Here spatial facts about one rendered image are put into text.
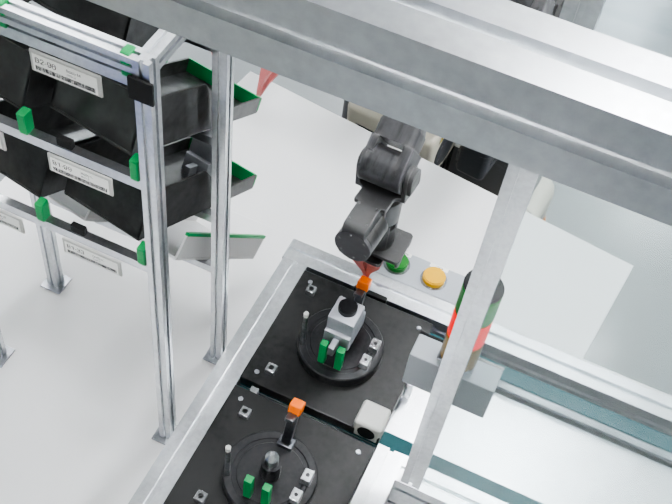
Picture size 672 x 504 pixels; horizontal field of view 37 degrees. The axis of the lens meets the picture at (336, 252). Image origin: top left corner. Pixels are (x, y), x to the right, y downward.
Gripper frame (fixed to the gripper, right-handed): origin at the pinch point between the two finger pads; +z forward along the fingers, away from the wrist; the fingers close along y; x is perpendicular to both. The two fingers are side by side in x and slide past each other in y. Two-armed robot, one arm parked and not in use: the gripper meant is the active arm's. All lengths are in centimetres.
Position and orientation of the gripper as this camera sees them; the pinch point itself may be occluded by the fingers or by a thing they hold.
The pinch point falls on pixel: (368, 271)
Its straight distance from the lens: 163.4
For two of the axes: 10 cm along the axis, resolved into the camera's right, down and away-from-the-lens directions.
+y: 9.1, 3.8, -1.8
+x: 4.1, -7.0, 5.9
